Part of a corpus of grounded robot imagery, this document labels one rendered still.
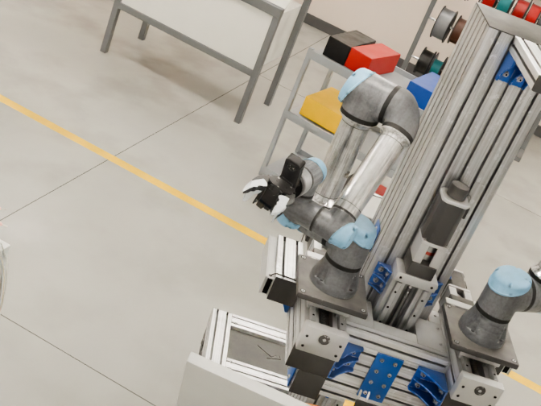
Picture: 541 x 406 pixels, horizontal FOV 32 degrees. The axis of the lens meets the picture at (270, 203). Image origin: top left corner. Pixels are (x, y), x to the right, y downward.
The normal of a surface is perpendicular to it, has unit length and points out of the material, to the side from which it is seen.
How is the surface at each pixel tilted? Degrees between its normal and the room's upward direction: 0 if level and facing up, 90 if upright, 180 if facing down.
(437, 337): 0
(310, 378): 90
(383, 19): 90
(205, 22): 90
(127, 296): 0
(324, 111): 90
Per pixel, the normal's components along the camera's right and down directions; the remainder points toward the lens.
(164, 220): 0.34, -0.83
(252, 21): -0.37, 0.32
